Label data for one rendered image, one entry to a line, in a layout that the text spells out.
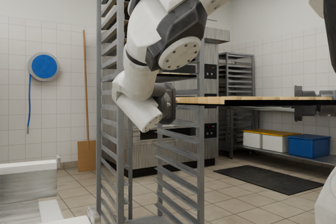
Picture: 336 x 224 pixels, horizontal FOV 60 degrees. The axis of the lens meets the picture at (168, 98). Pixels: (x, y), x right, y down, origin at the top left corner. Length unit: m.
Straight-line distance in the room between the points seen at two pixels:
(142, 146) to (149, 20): 3.37
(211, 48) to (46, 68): 2.35
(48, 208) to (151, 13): 0.35
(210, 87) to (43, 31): 2.52
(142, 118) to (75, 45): 3.94
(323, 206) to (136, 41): 0.47
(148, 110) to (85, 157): 3.68
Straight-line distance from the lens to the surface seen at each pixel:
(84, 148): 4.32
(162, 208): 2.22
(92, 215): 0.29
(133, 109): 0.67
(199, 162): 1.63
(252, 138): 4.88
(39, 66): 4.28
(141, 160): 3.83
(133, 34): 0.49
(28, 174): 0.56
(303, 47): 5.14
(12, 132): 4.39
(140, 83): 0.56
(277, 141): 4.58
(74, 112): 4.50
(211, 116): 4.42
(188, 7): 0.44
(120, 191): 1.50
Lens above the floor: 1.01
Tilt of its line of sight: level
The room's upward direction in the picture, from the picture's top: straight up
